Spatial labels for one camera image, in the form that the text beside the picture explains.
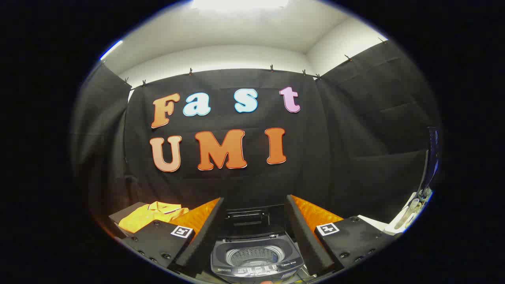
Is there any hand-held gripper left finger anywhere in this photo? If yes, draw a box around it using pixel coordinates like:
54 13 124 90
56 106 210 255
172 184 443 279
120 197 225 278

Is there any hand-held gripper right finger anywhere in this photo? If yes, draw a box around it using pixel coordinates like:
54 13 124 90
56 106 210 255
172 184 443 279
286 194 403 277

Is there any grey washing machine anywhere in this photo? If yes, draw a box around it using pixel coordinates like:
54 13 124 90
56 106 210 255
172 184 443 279
210 233 304 284

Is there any yellow polo shirt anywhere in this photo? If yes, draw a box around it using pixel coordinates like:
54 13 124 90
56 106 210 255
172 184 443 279
118 201 190 234

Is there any white board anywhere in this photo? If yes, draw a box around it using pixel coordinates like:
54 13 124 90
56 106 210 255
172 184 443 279
357 215 395 235

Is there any black backdrop cloth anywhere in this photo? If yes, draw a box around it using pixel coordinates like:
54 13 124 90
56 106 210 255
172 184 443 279
71 39 441 237

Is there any grey stand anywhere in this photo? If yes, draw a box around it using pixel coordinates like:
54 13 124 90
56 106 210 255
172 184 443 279
108 202 148 239

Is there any white plastic object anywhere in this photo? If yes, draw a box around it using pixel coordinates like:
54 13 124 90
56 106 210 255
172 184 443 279
385 191 428 235

